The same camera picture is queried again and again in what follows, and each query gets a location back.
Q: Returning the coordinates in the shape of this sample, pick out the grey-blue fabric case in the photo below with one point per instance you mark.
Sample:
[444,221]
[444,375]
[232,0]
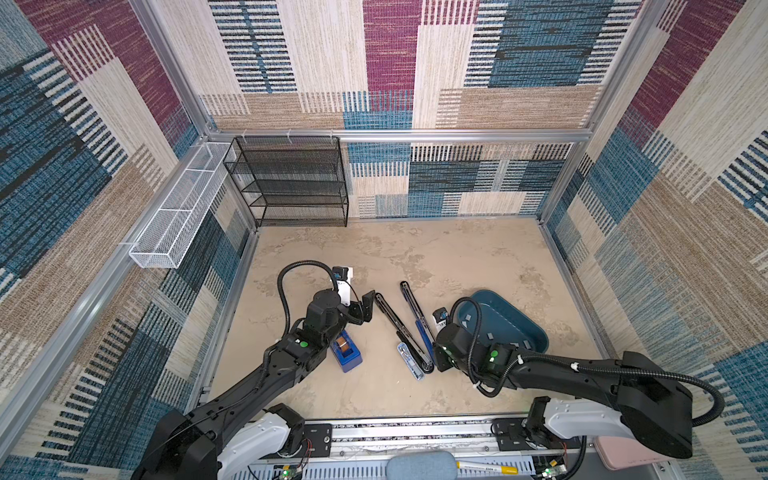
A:
[435,465]

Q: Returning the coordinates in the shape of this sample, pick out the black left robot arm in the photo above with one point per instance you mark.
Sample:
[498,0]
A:
[223,436]

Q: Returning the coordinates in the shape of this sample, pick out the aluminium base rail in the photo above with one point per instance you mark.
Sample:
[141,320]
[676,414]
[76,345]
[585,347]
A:
[360,448]

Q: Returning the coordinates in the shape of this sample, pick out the blue tape dispenser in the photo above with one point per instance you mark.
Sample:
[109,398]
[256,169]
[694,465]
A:
[346,352]

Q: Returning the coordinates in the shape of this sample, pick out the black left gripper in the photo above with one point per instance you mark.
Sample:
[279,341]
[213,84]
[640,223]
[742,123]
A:
[356,317]

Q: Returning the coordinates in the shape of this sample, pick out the blue and black stapler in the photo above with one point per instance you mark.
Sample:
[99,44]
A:
[421,322]

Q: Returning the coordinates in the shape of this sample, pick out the teal plastic tray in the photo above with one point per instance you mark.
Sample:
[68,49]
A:
[507,323]

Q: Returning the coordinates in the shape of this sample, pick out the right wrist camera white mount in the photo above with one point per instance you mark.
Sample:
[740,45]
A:
[440,318]

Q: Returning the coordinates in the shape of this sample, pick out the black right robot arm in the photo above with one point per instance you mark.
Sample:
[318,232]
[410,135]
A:
[498,347]

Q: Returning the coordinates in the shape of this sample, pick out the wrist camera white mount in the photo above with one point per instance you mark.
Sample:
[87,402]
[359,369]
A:
[343,276]
[440,318]

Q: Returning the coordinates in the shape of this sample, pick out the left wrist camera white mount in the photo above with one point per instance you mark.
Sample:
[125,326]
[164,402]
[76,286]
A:
[343,276]

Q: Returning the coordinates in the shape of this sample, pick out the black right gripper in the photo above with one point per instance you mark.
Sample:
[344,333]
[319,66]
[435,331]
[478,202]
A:
[442,365]

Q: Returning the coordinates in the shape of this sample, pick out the white wire mesh basket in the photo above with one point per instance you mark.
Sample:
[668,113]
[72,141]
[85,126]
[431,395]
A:
[166,239]

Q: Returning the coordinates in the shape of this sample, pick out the yellow white marker pen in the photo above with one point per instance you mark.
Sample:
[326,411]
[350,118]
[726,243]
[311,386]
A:
[496,469]

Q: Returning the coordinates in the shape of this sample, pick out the black wire mesh shelf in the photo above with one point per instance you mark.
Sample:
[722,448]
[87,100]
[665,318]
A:
[290,181]

